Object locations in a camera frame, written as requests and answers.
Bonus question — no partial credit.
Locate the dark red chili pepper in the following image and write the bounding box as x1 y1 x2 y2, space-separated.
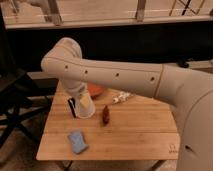
102 105 110 125

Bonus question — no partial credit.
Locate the orange bowl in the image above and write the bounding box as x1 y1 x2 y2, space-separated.
88 84 105 98

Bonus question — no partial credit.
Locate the blue sponge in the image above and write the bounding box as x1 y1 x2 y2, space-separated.
68 130 88 154

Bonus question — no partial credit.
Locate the black chair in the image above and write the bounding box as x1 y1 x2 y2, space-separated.
0 8 51 148

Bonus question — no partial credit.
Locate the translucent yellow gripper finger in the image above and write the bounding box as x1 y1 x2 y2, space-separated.
80 95 90 108

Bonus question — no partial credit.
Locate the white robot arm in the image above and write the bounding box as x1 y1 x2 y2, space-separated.
41 38 213 171

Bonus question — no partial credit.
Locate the wooden folding table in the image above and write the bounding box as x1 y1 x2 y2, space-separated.
37 86 179 161

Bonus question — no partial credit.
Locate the black and white striped eraser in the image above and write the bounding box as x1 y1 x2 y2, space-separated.
67 98 77 118

